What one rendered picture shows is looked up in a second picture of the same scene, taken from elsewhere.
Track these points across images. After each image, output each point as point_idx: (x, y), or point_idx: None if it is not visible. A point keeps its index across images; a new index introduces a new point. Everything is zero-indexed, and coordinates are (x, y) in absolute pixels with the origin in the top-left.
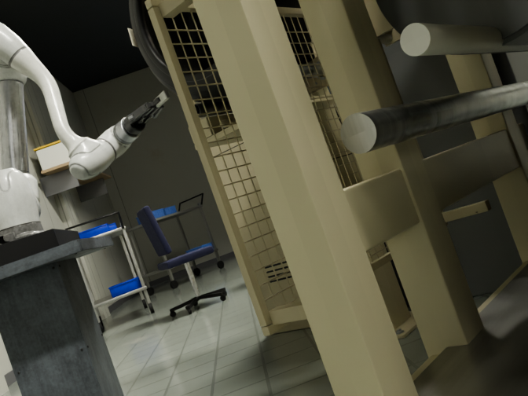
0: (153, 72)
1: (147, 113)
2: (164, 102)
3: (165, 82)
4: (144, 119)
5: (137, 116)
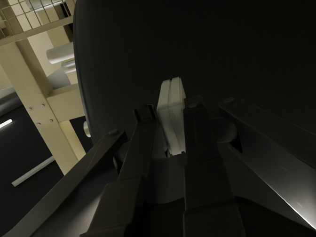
0: (94, 124)
1: (130, 158)
2: (177, 88)
3: (78, 73)
4: (124, 193)
5: (43, 201)
